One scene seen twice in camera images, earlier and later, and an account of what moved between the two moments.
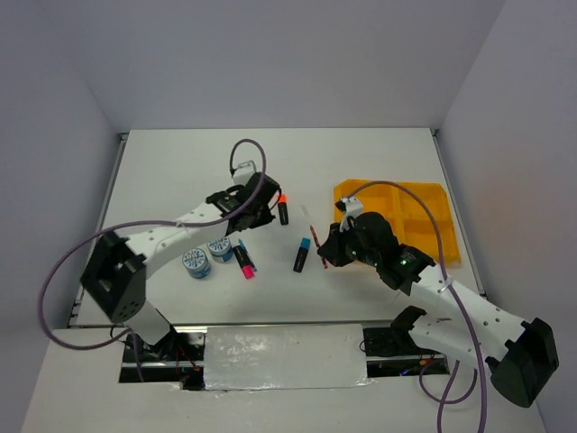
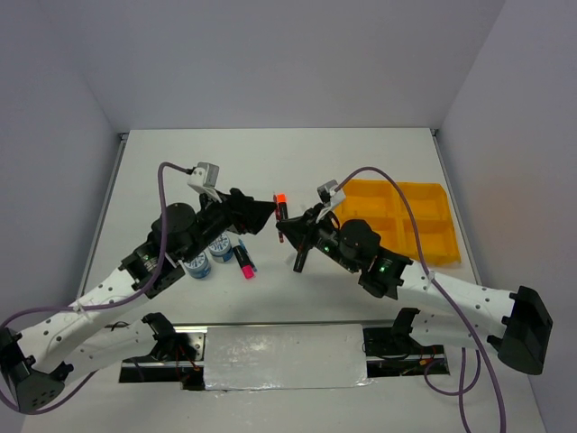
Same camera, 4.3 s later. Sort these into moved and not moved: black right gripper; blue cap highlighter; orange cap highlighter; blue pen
Moved: black right gripper
Not moved: orange cap highlighter; blue cap highlighter; blue pen
